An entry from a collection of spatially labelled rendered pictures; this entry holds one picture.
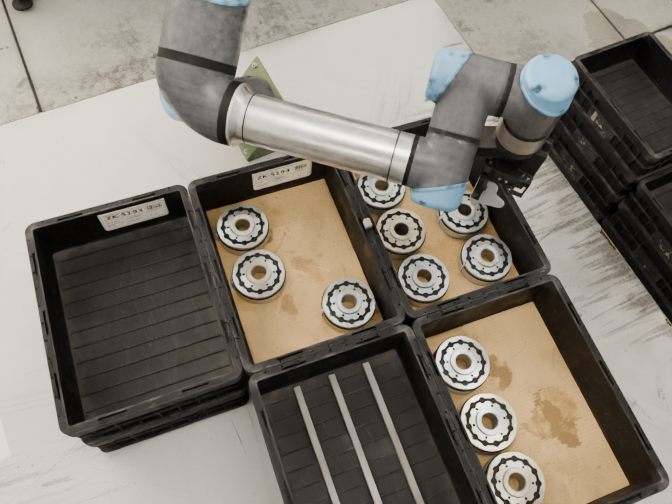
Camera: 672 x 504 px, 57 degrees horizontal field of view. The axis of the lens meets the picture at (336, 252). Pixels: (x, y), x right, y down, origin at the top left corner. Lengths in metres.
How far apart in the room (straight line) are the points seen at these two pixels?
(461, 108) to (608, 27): 2.32
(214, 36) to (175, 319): 0.55
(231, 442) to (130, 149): 0.74
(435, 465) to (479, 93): 0.64
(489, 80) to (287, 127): 0.28
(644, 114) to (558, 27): 1.00
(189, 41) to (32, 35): 2.04
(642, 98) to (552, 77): 1.34
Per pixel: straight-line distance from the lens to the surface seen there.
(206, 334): 1.19
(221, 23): 0.92
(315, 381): 1.16
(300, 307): 1.19
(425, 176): 0.87
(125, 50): 2.77
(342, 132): 0.88
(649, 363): 1.50
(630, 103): 2.17
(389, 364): 1.18
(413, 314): 1.10
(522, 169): 1.04
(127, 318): 1.23
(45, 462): 1.34
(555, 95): 0.86
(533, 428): 1.22
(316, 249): 1.24
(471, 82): 0.87
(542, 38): 2.98
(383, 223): 1.25
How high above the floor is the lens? 1.95
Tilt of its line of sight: 64 degrees down
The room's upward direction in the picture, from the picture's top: 9 degrees clockwise
